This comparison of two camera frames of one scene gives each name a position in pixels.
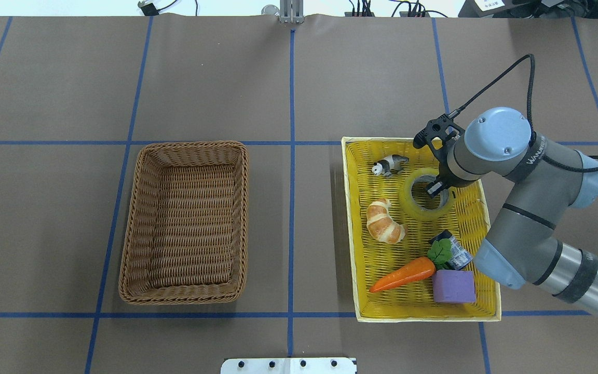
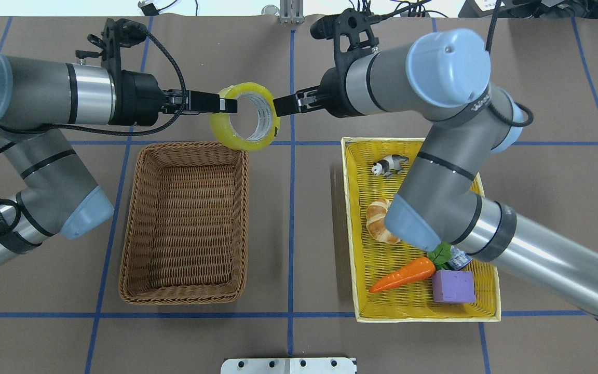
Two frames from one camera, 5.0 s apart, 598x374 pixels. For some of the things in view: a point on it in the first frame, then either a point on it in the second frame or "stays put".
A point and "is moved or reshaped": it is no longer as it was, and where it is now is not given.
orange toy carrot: [438, 254] stays put
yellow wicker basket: [412, 256] stays put
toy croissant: [381, 225] stays put
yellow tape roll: [447, 198] is moved or reshaped
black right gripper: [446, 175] -> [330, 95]
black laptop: [537, 9] stays put
